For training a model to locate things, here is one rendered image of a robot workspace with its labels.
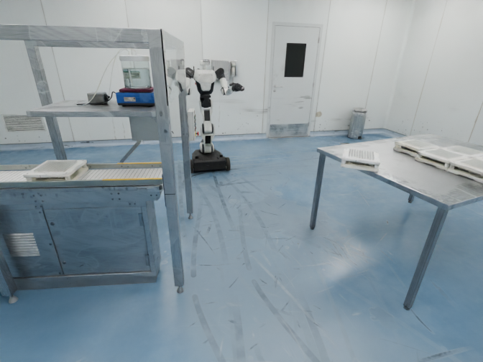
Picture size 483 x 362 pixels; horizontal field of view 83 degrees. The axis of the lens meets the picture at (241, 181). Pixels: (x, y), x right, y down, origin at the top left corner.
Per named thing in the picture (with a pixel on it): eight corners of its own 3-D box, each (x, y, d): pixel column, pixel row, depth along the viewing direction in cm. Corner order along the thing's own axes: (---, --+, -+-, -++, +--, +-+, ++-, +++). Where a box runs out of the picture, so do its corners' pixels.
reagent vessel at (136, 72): (154, 86, 163) (151, 52, 155) (149, 89, 149) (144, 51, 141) (128, 86, 161) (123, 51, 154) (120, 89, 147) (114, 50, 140)
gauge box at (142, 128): (169, 136, 183) (167, 105, 174) (167, 140, 173) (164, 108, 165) (136, 136, 180) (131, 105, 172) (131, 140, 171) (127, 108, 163)
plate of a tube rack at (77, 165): (87, 162, 179) (86, 159, 178) (68, 177, 157) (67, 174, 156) (47, 162, 177) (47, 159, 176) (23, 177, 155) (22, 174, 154)
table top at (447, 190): (428, 136, 295) (429, 133, 293) (572, 172, 203) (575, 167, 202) (316, 151, 237) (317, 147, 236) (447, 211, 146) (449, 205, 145)
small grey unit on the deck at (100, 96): (113, 102, 162) (111, 91, 160) (109, 104, 156) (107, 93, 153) (92, 102, 161) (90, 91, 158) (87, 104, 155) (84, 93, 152)
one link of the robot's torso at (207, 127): (201, 134, 388) (198, 100, 385) (213, 133, 392) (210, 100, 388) (202, 133, 374) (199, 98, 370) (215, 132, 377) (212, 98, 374)
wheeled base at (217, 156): (189, 158, 441) (187, 138, 428) (221, 156, 453) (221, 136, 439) (192, 172, 385) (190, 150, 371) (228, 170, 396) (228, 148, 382)
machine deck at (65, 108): (167, 107, 175) (167, 100, 173) (156, 118, 140) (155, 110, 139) (65, 106, 169) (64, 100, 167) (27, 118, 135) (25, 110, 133)
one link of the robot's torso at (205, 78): (192, 93, 388) (190, 65, 373) (215, 92, 395) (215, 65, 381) (193, 95, 362) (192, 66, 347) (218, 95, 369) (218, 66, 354)
